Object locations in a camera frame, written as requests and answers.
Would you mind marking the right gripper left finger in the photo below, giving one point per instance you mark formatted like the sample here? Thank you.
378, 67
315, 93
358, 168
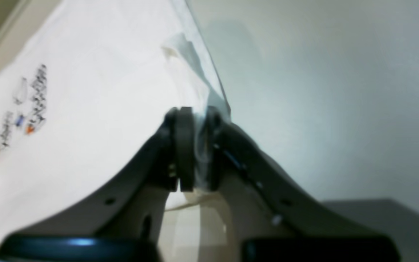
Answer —
121, 221

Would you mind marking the white printed t-shirt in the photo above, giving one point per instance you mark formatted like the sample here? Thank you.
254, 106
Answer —
86, 91

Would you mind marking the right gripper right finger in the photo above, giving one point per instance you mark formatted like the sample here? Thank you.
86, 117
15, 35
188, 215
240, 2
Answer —
274, 219

